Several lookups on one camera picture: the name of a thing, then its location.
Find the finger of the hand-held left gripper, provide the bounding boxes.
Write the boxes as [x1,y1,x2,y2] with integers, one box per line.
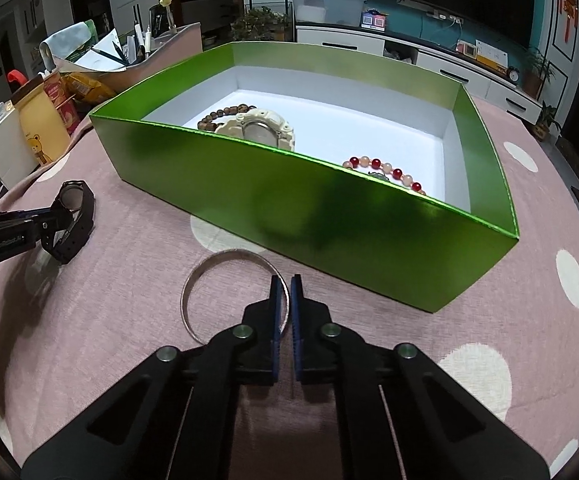
[0,205,73,233]
[34,227,70,256]

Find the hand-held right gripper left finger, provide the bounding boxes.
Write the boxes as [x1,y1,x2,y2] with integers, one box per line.
[22,275,283,480]

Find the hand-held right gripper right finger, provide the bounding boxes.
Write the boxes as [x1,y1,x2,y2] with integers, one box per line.
[289,274,550,480]

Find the black wrist watch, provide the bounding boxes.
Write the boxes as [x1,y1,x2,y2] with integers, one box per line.
[40,180,95,264]

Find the silver bangle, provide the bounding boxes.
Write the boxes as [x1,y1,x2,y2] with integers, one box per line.
[182,249,290,346]

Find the green cardboard box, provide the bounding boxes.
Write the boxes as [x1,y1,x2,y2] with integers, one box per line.
[88,41,520,313]

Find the pink and red bead bracelet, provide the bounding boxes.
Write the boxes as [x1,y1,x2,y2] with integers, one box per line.
[342,156,426,196]

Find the brown wooden bead bracelet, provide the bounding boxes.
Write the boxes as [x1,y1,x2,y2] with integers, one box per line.
[197,103,258,132]

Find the cream wrist watch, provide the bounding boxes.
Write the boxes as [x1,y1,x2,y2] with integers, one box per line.
[214,108,296,152]

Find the white cardboard box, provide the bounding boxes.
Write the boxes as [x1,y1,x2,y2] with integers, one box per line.
[0,105,38,188]

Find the yellow bottle with brown cap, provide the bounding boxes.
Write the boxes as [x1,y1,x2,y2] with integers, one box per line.
[12,72,73,166]

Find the pink dotted tablecloth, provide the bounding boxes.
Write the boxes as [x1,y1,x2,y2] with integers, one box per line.
[0,95,579,480]

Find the yellow snack packet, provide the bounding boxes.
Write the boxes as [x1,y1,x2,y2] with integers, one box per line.
[64,72,116,107]

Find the white paper sheet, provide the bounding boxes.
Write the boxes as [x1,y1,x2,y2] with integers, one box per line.
[72,30,128,69]

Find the green and white bag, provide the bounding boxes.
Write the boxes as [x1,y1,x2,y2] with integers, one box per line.
[40,20,98,68]

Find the beige desk organizer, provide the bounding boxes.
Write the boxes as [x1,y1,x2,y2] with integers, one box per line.
[104,22,203,93]

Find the pen with yellow duck topper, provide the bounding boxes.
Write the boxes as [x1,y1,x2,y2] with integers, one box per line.
[160,0,178,31]

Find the leafy plants in dark planter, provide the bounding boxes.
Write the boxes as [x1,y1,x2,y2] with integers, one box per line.
[230,6,293,43]

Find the white television cabinet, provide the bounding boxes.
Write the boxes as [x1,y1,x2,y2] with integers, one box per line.
[294,25,543,123]

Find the blue code sign stand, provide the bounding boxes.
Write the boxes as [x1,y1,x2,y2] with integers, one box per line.
[361,9,387,31]

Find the clear plastic storage box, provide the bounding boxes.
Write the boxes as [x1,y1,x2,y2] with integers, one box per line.
[290,0,367,29]

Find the small potted plant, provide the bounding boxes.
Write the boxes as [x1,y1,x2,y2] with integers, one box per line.
[534,102,563,141]

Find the white and yellow desk calendar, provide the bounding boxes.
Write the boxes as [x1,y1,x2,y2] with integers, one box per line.
[474,39,510,69]

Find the white power strip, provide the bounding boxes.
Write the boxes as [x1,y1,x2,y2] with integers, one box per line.
[427,7,465,24]

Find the tall potted plant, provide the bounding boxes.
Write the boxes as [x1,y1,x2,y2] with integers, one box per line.
[522,47,555,99]

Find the red knot wall ornament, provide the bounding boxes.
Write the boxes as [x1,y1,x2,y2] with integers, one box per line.
[558,0,577,48]

